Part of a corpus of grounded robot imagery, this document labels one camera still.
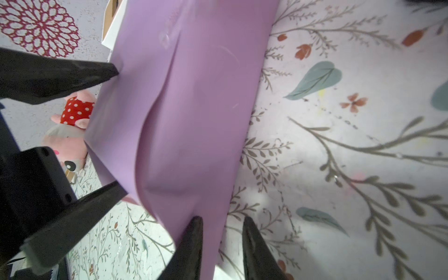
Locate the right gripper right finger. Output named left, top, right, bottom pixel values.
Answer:
left=242, top=217, right=287, bottom=280

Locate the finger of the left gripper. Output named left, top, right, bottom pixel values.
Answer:
left=1, top=48, right=119, bottom=105

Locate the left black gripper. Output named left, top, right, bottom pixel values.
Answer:
left=0, top=101, right=128, bottom=277

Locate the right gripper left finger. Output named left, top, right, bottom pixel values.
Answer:
left=158, top=216, right=203, bottom=280

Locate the pink wrapping paper sheet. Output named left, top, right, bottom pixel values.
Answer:
left=85, top=1, right=278, bottom=280

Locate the white box with wooden lid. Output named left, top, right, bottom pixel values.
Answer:
left=101, top=0, right=128, bottom=50

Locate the pink plush toy red dress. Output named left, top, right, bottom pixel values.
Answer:
left=42, top=90, right=96, bottom=184

